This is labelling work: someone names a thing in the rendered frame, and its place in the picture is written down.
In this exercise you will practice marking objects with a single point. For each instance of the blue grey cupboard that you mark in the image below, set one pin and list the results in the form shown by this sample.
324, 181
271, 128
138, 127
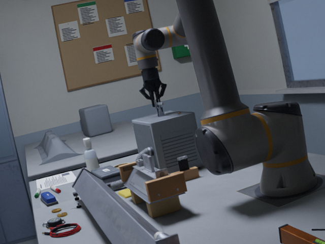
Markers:
12, 178

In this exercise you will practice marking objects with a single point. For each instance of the wooden track stand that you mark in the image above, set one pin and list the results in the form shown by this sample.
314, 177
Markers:
165, 194
125, 170

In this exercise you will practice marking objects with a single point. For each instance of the green capped white marker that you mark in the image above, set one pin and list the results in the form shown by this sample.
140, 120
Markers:
37, 193

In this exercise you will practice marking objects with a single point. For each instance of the orange brown box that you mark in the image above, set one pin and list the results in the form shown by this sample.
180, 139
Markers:
297, 236

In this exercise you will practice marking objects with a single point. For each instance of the cork notice board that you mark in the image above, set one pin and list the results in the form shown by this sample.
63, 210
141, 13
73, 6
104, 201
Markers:
83, 68

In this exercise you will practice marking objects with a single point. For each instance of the dark grey base sheet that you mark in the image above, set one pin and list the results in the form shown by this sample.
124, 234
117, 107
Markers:
279, 199

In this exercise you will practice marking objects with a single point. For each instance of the white printed paper sheet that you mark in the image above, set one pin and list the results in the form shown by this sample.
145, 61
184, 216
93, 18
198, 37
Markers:
54, 180

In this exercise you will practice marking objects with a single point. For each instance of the grey moulded ramp shape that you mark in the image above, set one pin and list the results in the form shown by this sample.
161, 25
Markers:
54, 148

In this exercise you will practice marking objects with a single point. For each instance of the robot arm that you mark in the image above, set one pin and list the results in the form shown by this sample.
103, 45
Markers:
218, 76

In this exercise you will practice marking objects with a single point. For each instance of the grey side bench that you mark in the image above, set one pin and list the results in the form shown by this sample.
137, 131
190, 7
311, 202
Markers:
114, 142

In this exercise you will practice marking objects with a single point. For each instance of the blue board eraser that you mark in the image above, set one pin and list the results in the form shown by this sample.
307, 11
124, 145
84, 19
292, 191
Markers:
49, 198

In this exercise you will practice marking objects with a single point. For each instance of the green wall box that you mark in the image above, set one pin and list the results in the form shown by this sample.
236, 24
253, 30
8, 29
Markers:
179, 53

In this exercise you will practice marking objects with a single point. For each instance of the window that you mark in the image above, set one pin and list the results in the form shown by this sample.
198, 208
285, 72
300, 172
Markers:
302, 43

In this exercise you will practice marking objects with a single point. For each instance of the red capped white marker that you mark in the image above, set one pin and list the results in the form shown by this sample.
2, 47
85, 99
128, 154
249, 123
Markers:
56, 189

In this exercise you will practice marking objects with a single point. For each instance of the thin black rod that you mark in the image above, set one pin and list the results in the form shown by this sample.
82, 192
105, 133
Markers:
318, 229

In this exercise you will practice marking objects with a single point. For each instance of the grey cylinder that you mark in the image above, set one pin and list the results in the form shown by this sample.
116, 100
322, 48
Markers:
118, 185

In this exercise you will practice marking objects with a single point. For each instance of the grey rounded box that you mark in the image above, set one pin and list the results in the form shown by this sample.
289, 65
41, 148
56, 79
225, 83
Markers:
95, 120

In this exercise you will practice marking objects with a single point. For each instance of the white plastic bottle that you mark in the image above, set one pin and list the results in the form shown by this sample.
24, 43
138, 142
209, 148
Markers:
90, 157

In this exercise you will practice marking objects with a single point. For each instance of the yellow sponge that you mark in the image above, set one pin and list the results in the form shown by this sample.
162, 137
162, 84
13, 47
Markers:
124, 193

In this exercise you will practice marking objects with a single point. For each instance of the black stopwatch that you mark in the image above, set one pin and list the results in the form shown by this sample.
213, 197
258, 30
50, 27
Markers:
53, 221

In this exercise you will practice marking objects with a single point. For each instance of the grey blower box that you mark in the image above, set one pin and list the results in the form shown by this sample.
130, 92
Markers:
155, 137

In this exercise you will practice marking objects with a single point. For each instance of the grey air track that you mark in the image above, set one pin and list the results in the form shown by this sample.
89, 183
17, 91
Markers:
111, 206

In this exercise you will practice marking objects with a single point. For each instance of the black track levelling foot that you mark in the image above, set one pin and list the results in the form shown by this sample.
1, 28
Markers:
77, 199

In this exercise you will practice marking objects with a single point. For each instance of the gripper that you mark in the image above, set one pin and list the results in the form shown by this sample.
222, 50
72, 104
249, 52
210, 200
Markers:
150, 77

